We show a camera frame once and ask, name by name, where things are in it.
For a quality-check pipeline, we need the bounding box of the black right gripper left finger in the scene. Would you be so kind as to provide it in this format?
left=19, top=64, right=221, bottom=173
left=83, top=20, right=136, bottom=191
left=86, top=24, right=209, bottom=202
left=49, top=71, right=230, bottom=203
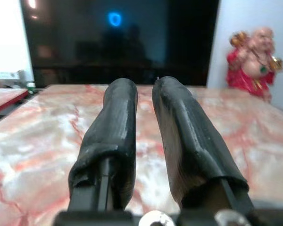
left=67, top=77, right=139, bottom=212

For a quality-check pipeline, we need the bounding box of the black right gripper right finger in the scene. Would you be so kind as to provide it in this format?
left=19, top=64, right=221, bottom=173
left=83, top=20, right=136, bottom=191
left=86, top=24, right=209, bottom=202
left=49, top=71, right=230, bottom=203
left=151, top=75, right=255, bottom=214

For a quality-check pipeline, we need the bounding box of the black flat screen television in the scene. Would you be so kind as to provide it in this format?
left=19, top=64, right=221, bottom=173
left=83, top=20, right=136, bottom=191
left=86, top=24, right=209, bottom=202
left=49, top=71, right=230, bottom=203
left=19, top=0, right=220, bottom=87

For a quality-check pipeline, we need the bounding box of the red laughing Buddha figurine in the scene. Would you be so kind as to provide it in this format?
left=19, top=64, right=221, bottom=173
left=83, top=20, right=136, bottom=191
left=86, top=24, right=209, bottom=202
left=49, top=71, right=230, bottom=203
left=226, top=26, right=283, bottom=103

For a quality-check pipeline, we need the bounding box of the small green object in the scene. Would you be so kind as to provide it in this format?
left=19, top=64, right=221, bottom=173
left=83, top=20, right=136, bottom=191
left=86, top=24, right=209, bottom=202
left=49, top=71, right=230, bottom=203
left=25, top=81, right=36, bottom=93

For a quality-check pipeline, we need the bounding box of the red-edged marble board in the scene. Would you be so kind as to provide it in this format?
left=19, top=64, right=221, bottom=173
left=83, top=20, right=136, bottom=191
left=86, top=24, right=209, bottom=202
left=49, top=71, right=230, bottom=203
left=0, top=88, right=30, bottom=117

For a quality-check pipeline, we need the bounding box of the white box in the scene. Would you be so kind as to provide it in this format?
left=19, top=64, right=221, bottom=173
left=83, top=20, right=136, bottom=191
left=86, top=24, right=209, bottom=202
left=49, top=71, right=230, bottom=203
left=0, top=69, right=27, bottom=82

